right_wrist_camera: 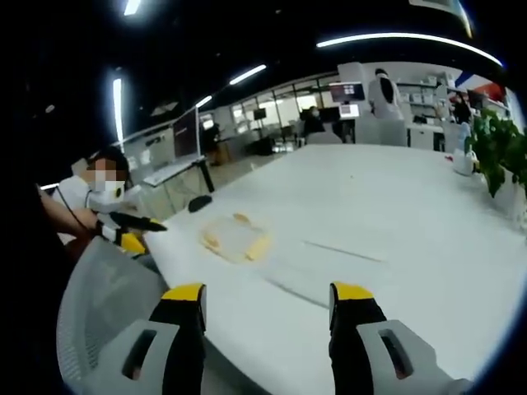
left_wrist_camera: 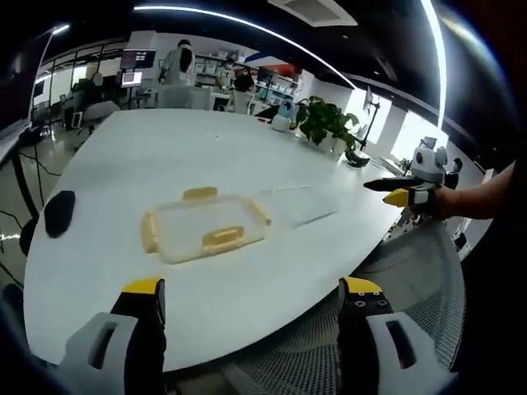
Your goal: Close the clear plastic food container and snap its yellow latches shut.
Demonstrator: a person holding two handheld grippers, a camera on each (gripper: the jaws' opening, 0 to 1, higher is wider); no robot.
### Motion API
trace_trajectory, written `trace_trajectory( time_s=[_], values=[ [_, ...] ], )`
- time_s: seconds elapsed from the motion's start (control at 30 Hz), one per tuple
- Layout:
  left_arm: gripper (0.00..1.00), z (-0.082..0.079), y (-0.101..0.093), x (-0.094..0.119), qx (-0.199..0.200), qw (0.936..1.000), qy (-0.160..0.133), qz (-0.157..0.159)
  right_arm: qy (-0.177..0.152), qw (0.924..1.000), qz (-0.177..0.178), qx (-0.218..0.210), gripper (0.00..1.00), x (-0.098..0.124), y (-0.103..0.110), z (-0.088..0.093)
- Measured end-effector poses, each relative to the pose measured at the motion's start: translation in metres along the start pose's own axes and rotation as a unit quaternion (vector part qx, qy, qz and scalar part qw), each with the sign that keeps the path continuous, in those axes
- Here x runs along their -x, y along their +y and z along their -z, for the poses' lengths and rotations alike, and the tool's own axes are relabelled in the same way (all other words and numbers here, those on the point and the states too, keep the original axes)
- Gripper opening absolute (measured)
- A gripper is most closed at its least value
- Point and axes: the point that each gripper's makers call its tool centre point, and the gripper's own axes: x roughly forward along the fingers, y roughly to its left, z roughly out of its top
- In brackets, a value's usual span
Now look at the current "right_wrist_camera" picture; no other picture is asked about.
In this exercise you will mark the ceiling light strip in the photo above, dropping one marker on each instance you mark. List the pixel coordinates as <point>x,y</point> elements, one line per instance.
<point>411,39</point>
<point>132,6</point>
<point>118,111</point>
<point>203,101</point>
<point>248,74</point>

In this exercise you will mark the white storage shelf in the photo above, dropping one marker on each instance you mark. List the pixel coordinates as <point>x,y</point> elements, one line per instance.
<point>424,96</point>

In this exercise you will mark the black computer mouse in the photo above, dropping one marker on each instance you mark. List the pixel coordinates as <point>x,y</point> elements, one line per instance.
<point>200,203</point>

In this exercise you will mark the white keyboard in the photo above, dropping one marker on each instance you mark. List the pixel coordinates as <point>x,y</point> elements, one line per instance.
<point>159,175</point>

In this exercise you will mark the lit wall screen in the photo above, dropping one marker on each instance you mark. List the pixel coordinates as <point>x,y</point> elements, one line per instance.
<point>347,92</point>

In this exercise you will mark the white and blue figurine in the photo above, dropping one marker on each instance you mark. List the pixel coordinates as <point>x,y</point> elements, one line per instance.
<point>464,158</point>

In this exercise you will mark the black monitor stand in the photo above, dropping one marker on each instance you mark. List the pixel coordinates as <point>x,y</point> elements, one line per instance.
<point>206,175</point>

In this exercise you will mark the white plant pot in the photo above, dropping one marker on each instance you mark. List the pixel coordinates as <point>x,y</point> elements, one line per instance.
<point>519,197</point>

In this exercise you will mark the red and blue banner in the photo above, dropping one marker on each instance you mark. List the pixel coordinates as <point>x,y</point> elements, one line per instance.
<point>486,84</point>

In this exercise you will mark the green potted plant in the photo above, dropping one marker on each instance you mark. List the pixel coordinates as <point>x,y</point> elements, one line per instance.
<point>496,144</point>

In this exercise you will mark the grey chair back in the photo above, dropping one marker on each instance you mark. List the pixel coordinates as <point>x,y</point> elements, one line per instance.
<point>324,138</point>

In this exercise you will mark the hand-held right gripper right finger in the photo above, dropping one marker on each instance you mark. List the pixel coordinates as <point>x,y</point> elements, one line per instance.
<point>362,349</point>

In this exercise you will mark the dark computer monitor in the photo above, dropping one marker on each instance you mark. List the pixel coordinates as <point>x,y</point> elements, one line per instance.
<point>187,133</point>

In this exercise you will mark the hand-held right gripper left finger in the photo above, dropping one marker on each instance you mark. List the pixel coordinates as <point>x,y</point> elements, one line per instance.
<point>164,354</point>

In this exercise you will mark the small yellow plastic piece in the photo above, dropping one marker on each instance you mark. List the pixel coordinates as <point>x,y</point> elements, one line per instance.
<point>242,217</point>

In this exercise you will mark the yellow plastic buckle part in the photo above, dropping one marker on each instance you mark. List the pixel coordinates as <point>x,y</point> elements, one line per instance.
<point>212,240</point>
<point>259,247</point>

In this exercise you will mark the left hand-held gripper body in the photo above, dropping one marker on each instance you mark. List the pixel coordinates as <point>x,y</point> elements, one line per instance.
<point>108,201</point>

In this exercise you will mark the small lit monitor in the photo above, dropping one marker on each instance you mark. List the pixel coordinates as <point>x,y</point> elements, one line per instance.
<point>348,111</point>

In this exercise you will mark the grey mesh office chair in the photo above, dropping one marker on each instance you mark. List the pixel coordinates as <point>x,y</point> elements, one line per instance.
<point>99,284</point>

